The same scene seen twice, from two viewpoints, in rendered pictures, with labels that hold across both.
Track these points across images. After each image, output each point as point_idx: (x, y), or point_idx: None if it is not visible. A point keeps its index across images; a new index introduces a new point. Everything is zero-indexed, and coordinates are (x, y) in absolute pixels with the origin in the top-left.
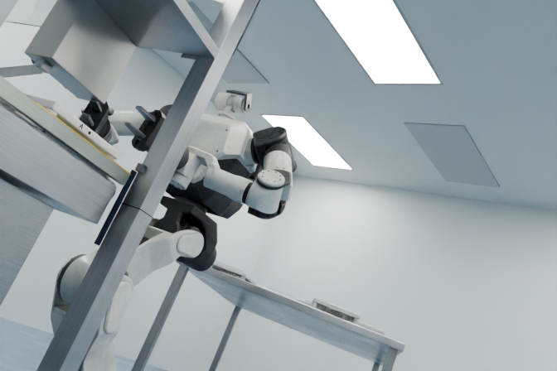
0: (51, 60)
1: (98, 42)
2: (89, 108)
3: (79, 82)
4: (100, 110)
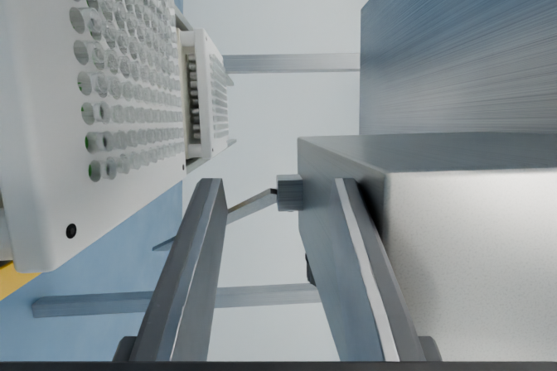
0: (297, 148)
1: (472, 137)
2: None
3: (317, 145)
4: (374, 306)
